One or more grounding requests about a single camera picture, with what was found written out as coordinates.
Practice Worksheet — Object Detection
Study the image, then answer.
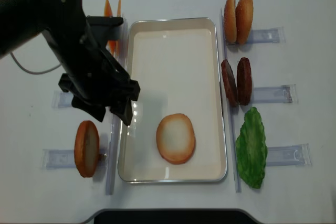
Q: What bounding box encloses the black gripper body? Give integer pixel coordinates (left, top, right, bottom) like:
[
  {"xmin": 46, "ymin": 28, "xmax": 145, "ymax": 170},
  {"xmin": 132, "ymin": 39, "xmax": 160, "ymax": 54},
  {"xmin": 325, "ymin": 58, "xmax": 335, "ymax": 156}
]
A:
[{"xmin": 58, "ymin": 16, "xmax": 141, "ymax": 123}]

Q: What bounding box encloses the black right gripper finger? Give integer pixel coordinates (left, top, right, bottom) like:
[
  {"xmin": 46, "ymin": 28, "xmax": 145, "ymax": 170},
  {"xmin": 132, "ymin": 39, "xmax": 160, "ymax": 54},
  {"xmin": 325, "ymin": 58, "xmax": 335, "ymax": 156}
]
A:
[{"xmin": 110, "ymin": 100, "xmax": 133, "ymax": 126}]

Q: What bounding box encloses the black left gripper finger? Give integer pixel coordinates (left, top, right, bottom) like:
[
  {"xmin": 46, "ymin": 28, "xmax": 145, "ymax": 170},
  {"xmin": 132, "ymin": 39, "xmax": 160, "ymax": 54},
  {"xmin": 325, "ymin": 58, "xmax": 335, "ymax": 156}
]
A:
[{"xmin": 72, "ymin": 97, "xmax": 106, "ymax": 122}]

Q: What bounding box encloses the toasted bread slice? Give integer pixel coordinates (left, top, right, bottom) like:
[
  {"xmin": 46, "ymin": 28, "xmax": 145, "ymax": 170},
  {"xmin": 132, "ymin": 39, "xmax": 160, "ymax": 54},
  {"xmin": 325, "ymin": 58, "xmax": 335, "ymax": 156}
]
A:
[{"xmin": 156, "ymin": 113, "xmax": 196, "ymax": 165}]

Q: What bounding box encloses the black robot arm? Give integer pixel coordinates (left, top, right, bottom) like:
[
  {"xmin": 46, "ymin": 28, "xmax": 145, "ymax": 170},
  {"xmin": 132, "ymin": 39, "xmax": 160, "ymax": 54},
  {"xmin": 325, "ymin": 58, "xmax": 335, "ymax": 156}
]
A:
[{"xmin": 1, "ymin": 0, "xmax": 140, "ymax": 125}]

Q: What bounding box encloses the bread slice near pusher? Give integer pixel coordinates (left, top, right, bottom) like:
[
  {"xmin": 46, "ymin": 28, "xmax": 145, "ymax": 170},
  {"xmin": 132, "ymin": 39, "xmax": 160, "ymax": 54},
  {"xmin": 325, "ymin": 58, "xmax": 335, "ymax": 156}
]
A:
[{"xmin": 74, "ymin": 121, "xmax": 99, "ymax": 178}]

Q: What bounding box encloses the clear pusher track near tomato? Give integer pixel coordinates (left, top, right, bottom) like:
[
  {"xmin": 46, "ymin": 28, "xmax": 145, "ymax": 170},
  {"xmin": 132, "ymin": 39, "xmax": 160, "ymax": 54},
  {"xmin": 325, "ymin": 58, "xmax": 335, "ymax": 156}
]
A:
[{"xmin": 51, "ymin": 91, "xmax": 74, "ymax": 109}]

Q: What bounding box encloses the clear pusher track near bread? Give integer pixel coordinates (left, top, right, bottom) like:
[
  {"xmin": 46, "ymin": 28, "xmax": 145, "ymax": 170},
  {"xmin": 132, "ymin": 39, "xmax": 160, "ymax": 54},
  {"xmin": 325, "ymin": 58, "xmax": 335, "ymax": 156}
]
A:
[{"xmin": 41, "ymin": 148, "xmax": 108, "ymax": 169}]

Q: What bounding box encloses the brown meat patty left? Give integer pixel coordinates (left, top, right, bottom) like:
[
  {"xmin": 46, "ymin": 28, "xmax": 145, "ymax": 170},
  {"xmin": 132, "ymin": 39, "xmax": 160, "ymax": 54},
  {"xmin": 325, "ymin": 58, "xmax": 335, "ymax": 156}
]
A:
[{"xmin": 221, "ymin": 59, "xmax": 238, "ymax": 107}]

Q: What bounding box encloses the brown meat patty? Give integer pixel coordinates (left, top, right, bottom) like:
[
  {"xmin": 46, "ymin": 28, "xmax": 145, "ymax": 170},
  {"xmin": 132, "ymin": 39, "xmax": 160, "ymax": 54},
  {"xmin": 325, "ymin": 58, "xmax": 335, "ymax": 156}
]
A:
[
  {"xmin": 221, "ymin": 59, "xmax": 238, "ymax": 107},
  {"xmin": 237, "ymin": 57, "xmax": 252, "ymax": 105}
]

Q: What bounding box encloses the brown meat patty right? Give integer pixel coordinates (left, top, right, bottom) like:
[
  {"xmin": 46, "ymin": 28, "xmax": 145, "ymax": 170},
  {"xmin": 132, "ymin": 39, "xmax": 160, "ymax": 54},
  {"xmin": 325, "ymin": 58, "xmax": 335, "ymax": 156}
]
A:
[{"xmin": 237, "ymin": 57, "xmax": 252, "ymax": 105}]

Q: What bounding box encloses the green lettuce leaf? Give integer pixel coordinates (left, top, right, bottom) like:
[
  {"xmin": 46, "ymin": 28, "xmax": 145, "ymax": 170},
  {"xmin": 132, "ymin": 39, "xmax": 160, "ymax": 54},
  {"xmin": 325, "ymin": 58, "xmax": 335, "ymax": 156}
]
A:
[{"xmin": 236, "ymin": 106, "xmax": 268, "ymax": 189}]

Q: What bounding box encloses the clear pusher track near patties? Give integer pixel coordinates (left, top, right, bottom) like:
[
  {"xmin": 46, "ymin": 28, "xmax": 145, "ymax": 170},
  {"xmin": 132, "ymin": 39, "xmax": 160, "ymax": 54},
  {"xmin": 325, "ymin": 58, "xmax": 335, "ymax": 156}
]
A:
[{"xmin": 250, "ymin": 84, "xmax": 298, "ymax": 104}]

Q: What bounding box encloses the clear pusher track near lettuce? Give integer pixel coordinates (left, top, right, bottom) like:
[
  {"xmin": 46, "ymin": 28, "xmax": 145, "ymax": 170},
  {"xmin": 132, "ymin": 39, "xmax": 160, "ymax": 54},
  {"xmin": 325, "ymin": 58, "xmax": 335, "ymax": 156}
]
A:
[{"xmin": 266, "ymin": 144, "xmax": 312, "ymax": 167}]

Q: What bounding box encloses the white metal tray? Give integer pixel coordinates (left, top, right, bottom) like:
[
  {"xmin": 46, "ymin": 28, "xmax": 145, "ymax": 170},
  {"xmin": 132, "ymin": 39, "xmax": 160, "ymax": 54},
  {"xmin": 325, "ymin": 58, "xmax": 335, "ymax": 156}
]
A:
[{"xmin": 118, "ymin": 17, "xmax": 227, "ymax": 184}]

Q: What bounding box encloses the black base at bottom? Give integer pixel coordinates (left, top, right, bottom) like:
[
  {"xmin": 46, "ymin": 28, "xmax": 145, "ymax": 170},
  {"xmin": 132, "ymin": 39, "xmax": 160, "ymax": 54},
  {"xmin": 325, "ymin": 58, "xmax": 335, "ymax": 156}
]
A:
[{"xmin": 94, "ymin": 209, "xmax": 256, "ymax": 223}]

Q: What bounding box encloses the bun bottom half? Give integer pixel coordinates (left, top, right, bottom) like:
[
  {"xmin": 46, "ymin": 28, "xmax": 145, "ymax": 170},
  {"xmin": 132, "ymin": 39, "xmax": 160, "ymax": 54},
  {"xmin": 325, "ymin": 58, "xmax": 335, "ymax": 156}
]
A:
[{"xmin": 224, "ymin": 0, "xmax": 237, "ymax": 43}]

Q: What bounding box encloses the sesame bun top half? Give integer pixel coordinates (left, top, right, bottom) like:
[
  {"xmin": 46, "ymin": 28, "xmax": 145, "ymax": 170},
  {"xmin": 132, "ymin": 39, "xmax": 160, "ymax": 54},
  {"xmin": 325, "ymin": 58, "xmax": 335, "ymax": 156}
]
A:
[{"xmin": 236, "ymin": 0, "xmax": 254, "ymax": 45}]

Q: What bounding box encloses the clear pusher track near buns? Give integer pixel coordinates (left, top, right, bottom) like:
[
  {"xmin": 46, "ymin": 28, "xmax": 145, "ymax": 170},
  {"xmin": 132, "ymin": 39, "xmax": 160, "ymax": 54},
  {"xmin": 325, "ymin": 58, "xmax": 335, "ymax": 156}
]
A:
[{"xmin": 246, "ymin": 27, "xmax": 286, "ymax": 44}]

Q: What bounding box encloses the clear left front rail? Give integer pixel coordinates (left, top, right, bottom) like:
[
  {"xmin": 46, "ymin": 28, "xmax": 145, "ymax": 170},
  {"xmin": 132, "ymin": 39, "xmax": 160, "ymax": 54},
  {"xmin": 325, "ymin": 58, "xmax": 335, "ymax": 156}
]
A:
[{"xmin": 105, "ymin": 14, "xmax": 129, "ymax": 195}]

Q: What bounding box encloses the clear rail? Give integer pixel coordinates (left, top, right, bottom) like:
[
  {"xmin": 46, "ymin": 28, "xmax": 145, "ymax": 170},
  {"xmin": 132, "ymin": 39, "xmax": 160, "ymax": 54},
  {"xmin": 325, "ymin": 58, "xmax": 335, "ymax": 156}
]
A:
[
  {"xmin": 220, "ymin": 8, "xmax": 242, "ymax": 193},
  {"xmin": 105, "ymin": 14, "xmax": 129, "ymax": 195}
]

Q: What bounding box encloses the grey cable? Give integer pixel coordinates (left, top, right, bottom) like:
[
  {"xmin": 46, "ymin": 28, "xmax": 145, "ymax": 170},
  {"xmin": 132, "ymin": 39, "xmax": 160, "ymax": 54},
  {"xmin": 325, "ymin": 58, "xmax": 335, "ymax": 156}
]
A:
[{"xmin": 9, "ymin": 52, "xmax": 61, "ymax": 75}]

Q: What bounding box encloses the clear right front rail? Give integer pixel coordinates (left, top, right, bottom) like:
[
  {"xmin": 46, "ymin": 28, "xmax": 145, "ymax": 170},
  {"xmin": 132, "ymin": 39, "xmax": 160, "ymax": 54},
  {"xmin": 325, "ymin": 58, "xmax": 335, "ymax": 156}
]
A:
[{"xmin": 220, "ymin": 8, "xmax": 242, "ymax": 193}]

